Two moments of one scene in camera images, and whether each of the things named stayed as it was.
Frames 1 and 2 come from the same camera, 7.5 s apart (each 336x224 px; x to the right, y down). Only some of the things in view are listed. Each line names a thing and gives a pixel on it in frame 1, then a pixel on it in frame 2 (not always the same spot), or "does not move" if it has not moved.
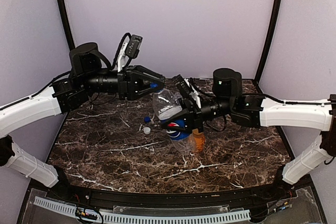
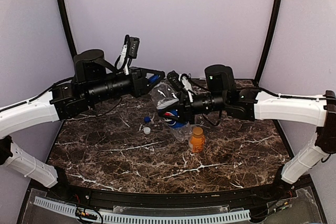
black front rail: x=161 y=200 does not move
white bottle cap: x=147 y=130 does not move
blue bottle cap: x=147 y=119 does not move
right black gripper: x=192 y=118 → x=185 y=108
